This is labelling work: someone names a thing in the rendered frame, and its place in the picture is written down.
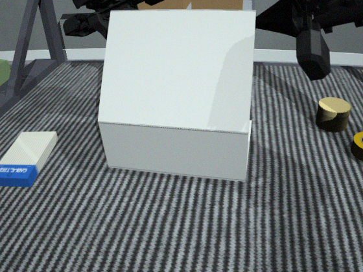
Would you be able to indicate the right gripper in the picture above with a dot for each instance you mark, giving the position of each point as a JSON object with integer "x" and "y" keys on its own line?
{"x": 99, "y": 21}

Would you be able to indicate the yellow roll of tape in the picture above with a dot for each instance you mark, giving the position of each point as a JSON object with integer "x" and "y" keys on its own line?
{"x": 357, "y": 146}

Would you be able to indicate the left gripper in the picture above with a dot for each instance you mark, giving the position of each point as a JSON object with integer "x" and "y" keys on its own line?
{"x": 312, "y": 52}

